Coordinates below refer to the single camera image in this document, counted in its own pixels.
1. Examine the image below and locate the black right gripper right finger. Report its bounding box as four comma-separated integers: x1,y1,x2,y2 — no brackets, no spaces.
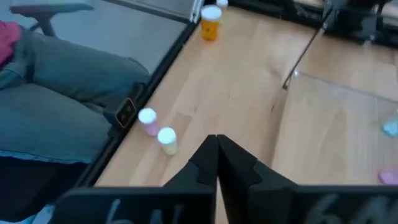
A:
217,134,398,224

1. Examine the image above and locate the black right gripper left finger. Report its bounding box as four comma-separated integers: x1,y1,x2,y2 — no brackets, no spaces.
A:
49,134,218,224

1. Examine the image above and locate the small pink medicine bottle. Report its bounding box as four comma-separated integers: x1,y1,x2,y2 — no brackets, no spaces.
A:
137,107,161,138
377,169,398,186

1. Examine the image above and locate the small teal medicine bottle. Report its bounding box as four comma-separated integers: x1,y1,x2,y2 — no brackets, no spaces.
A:
381,111,398,138

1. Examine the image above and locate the clear acrylic bin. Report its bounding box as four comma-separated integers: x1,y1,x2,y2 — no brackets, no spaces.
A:
281,18,398,187

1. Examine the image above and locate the person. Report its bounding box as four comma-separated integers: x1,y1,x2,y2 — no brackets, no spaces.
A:
0,20,152,223

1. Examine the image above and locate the grey office chair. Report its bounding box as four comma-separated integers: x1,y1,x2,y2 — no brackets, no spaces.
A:
9,2,94,37

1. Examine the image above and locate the silver aluminium bracket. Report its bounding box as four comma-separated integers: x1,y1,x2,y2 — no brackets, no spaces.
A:
190,0,206,24

